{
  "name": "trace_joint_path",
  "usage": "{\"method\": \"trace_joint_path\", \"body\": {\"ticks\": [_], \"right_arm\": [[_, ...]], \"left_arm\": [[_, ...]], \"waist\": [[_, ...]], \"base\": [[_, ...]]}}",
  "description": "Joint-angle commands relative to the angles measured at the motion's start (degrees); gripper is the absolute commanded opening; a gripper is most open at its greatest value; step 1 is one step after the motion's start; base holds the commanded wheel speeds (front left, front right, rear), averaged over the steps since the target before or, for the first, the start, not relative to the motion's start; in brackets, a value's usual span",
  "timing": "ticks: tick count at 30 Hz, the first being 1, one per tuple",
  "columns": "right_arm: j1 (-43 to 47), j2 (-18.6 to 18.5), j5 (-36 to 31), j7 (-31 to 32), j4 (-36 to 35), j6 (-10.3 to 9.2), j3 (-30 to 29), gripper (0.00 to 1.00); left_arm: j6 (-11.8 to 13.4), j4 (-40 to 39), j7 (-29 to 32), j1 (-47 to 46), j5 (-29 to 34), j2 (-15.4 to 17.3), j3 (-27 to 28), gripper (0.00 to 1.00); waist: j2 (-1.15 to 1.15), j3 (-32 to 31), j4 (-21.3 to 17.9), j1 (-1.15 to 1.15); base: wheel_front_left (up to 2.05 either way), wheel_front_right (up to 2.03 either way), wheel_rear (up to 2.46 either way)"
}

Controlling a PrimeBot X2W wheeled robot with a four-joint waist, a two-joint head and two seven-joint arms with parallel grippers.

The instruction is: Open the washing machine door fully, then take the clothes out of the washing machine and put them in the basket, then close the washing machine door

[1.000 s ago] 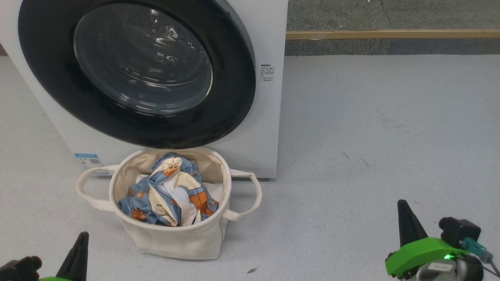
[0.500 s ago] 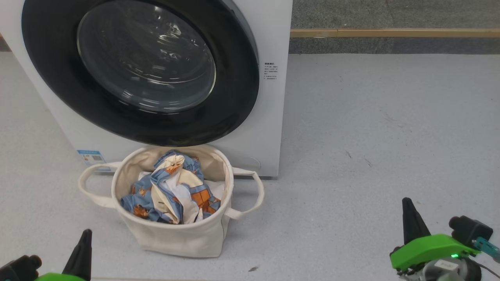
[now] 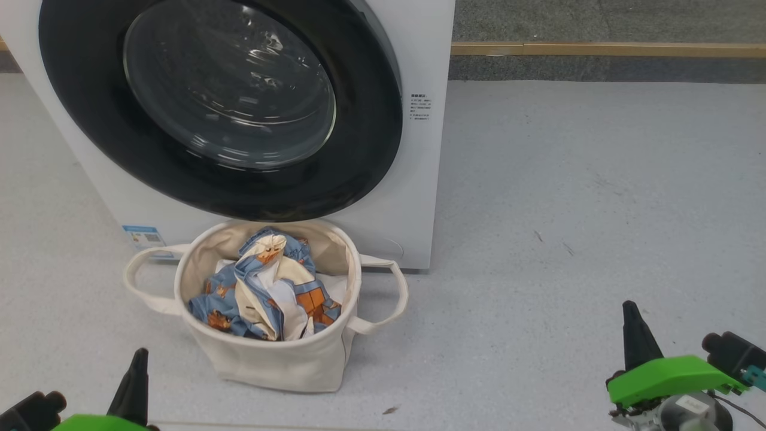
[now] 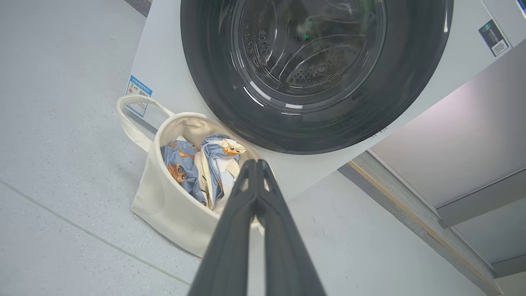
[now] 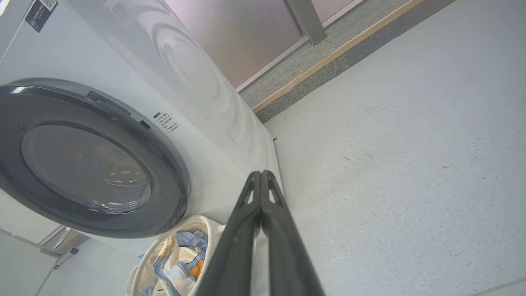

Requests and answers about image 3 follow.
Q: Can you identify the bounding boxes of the white front-load washing machine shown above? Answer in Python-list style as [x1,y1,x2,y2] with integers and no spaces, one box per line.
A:
[0,0,457,270]

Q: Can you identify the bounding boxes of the cream canvas laundry basket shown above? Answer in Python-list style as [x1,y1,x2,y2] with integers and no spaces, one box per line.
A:
[123,218,409,394]

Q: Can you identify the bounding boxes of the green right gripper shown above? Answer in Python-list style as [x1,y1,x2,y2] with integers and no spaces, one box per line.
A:
[606,301,749,409]

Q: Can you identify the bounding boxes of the blue orange patterned clothes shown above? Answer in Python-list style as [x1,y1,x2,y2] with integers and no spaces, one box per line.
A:
[189,226,343,342]

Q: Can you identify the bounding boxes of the black round glass washer door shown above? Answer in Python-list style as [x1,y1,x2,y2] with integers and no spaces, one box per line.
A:
[39,0,403,222]

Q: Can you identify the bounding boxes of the right cable with teal plug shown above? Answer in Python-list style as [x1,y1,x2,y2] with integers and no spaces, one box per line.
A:
[712,366,766,429]

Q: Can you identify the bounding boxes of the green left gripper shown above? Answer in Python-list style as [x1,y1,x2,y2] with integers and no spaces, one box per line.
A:
[53,348,150,431]

